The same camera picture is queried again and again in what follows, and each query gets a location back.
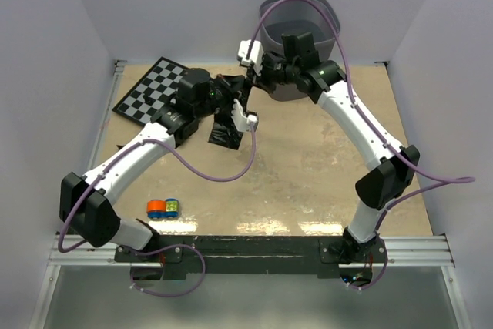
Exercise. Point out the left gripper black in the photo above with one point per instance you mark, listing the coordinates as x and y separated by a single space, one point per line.
232 91

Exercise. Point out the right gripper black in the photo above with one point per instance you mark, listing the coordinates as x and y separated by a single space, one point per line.
260 79

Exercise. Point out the black plastic trash bag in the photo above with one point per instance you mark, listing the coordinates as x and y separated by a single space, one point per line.
224 132

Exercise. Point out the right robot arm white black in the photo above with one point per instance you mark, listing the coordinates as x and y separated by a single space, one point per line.
389 164

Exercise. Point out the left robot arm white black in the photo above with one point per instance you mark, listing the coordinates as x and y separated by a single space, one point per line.
87 201

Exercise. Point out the grey plastic trash bin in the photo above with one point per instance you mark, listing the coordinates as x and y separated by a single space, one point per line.
296 28

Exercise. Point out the black white chessboard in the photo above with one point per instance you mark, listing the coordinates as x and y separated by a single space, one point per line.
159 82

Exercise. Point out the orange blue toy car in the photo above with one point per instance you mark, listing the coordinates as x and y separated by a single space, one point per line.
162 209

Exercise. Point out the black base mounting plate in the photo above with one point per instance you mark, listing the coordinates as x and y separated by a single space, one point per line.
176 257

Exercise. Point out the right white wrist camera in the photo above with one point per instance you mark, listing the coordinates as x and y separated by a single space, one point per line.
250 53

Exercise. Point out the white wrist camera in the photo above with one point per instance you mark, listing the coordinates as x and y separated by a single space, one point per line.
244 121
250 53

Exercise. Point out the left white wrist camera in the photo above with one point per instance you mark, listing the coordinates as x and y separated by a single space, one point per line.
244 121

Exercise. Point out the aluminium left side rail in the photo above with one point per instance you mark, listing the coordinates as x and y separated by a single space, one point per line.
101 132

